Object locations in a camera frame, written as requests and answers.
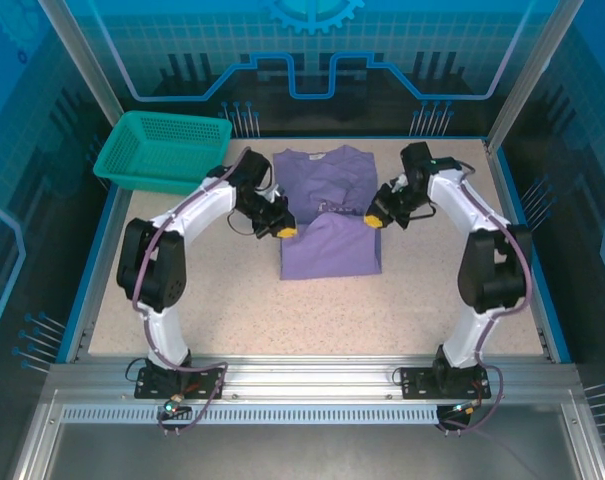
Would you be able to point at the aluminium front frame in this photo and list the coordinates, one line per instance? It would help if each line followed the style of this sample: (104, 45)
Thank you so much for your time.
(307, 450)

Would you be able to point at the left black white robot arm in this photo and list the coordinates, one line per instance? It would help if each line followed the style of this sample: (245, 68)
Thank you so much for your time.
(152, 270)

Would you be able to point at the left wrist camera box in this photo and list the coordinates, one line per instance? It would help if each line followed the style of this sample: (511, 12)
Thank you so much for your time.
(270, 192)

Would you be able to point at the teal plastic mesh basket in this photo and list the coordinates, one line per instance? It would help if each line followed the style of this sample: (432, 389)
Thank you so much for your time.
(127, 155)

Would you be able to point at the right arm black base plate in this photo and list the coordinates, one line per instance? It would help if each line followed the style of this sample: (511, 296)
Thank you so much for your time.
(417, 385)

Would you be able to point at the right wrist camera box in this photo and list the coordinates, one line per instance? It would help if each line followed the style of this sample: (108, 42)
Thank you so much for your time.
(399, 182)

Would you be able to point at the aluminium mounting rail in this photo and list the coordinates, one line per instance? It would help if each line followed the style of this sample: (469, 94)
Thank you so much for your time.
(307, 375)

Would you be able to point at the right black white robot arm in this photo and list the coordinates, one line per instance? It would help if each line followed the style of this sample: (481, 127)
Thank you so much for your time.
(492, 270)

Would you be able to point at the purple printed t-shirt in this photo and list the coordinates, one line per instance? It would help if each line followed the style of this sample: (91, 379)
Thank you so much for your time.
(332, 250)

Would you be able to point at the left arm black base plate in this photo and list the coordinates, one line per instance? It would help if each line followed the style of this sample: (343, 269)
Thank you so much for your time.
(152, 387)

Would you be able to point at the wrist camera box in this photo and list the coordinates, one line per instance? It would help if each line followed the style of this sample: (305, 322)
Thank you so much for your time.
(270, 192)
(399, 182)

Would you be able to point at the aluminium frame post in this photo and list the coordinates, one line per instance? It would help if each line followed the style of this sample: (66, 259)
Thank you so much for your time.
(532, 75)
(82, 60)

